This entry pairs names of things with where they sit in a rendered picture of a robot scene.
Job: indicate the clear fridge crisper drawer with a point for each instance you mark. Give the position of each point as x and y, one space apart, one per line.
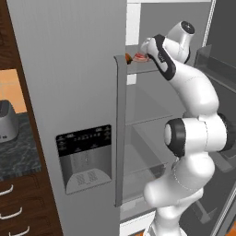
141 166

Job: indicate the grey closed fridge door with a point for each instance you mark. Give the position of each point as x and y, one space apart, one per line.
73 76

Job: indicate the grey fridge body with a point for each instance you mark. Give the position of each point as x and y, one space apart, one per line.
147 98

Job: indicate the clear fridge door bin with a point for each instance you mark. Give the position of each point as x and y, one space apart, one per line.
215 69

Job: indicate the red raw steak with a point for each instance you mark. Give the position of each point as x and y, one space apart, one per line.
140 57

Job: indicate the dark wood upper cupboard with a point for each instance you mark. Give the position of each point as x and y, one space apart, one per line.
5 33

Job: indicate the glass fridge shelf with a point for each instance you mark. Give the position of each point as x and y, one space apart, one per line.
150 118
139 67

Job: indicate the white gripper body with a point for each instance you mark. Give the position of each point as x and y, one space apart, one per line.
148 49

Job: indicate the grey countertop appliance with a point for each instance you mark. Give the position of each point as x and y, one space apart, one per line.
6 123

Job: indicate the dark wood drawer front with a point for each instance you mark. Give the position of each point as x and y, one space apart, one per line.
38 230
30 212
26 189

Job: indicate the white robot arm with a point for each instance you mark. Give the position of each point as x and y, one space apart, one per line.
196 92

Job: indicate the grey open fridge door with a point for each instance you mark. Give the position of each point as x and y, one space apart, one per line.
222 37

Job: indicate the orange bell pepper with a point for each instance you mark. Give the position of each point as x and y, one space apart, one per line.
127 58

